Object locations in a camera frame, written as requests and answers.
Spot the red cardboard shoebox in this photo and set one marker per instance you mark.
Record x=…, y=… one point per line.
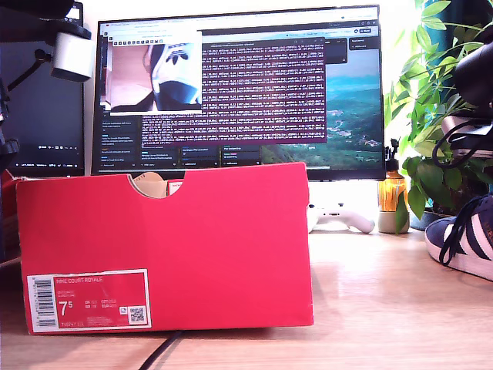
x=192, y=246

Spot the blue suede striped shoe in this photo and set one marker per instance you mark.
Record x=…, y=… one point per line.
x=437, y=236

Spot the wide computer monitor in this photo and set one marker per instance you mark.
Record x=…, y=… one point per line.
x=269, y=115

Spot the white game controller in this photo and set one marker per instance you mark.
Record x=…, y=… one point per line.
x=346, y=220

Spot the amber pump bottle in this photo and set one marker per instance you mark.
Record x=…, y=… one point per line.
x=391, y=192

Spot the pale round pot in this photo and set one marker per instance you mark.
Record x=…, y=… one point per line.
x=388, y=224

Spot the dark planter tray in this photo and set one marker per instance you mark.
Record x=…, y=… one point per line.
x=421, y=217

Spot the green potted plant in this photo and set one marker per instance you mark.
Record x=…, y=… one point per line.
x=429, y=149

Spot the dark computer monitor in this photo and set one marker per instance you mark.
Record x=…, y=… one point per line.
x=46, y=115

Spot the dark teal curtain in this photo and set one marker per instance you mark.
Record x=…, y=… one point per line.
x=473, y=11

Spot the white arm camera box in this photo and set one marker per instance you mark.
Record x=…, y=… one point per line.
x=73, y=58

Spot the grey arm camera box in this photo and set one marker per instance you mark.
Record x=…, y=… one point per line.
x=462, y=121

